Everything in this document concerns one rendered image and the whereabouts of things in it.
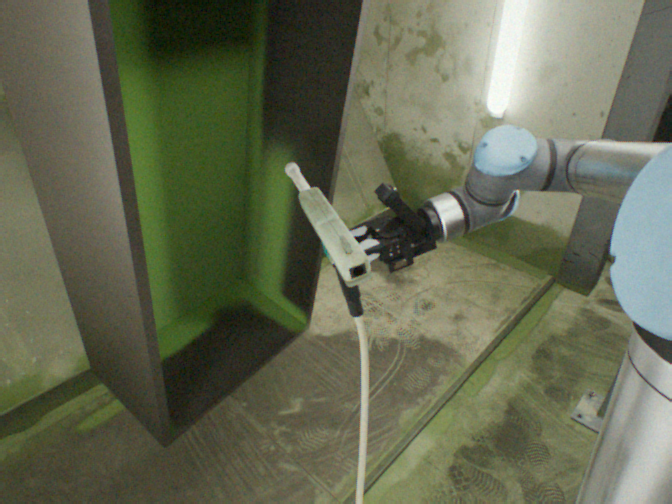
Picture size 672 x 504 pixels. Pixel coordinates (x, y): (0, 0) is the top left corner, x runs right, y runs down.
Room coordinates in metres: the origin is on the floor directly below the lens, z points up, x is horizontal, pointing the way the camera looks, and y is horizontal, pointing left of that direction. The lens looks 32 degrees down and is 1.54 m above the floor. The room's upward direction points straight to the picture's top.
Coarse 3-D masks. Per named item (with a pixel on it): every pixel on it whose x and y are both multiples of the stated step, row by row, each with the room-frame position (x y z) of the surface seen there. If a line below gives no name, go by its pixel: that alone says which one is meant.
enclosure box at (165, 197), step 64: (0, 0) 0.76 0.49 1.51; (64, 0) 0.63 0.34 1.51; (128, 0) 1.03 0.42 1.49; (192, 0) 1.15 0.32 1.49; (256, 0) 1.28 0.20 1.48; (320, 0) 1.16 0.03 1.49; (0, 64) 0.81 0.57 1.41; (64, 64) 0.67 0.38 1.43; (128, 64) 1.03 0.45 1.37; (192, 64) 1.16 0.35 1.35; (256, 64) 1.30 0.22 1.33; (320, 64) 1.16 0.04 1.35; (64, 128) 0.71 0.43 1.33; (128, 128) 1.03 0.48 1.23; (192, 128) 1.18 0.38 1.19; (256, 128) 1.31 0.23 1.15; (320, 128) 1.17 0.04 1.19; (64, 192) 0.77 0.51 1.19; (128, 192) 0.64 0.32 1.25; (192, 192) 1.20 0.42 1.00; (256, 192) 1.33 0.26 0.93; (64, 256) 0.85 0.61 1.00; (128, 256) 0.66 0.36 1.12; (192, 256) 1.22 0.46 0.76; (256, 256) 1.36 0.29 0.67; (320, 256) 1.16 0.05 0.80; (128, 320) 0.71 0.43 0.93; (192, 320) 1.18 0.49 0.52; (256, 320) 1.22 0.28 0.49; (128, 384) 0.79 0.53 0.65; (192, 384) 0.94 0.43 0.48
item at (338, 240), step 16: (304, 192) 0.86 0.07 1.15; (320, 192) 0.85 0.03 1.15; (304, 208) 0.82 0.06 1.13; (320, 208) 0.78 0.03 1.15; (320, 224) 0.73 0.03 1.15; (336, 224) 0.71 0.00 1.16; (336, 240) 0.66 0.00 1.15; (352, 240) 0.65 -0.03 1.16; (336, 256) 0.62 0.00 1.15; (352, 256) 0.60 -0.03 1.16; (336, 272) 0.71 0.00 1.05; (352, 272) 0.59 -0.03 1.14; (368, 272) 0.60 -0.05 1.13; (352, 288) 0.69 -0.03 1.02; (352, 304) 0.70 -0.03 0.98
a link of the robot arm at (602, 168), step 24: (552, 144) 0.72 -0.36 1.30; (576, 144) 0.71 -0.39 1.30; (600, 144) 0.65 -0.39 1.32; (624, 144) 0.59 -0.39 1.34; (648, 144) 0.55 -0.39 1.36; (552, 168) 0.70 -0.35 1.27; (576, 168) 0.66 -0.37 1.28; (600, 168) 0.59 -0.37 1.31; (624, 168) 0.53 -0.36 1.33; (576, 192) 0.67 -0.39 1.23; (600, 192) 0.59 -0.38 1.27; (624, 192) 0.52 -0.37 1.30
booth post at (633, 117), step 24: (648, 0) 2.10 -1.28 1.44; (648, 24) 2.08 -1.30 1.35; (648, 48) 2.06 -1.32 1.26; (624, 72) 2.10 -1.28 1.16; (648, 72) 2.04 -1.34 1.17; (624, 96) 2.08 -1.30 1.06; (648, 96) 2.02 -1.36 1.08; (624, 120) 2.06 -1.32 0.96; (648, 120) 2.00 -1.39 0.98; (600, 216) 2.03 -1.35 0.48; (576, 240) 2.08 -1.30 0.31; (600, 240) 2.01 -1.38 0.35; (576, 264) 2.06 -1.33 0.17; (600, 264) 2.01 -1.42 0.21; (576, 288) 2.03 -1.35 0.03
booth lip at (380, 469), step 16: (544, 288) 2.01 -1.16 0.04; (528, 304) 1.87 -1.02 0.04; (512, 320) 1.74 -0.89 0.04; (448, 400) 1.26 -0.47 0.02; (432, 416) 1.17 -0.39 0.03; (416, 432) 1.09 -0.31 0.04; (400, 448) 1.02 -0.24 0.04; (384, 464) 0.96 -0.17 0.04; (368, 480) 0.90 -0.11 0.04; (352, 496) 0.84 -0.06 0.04
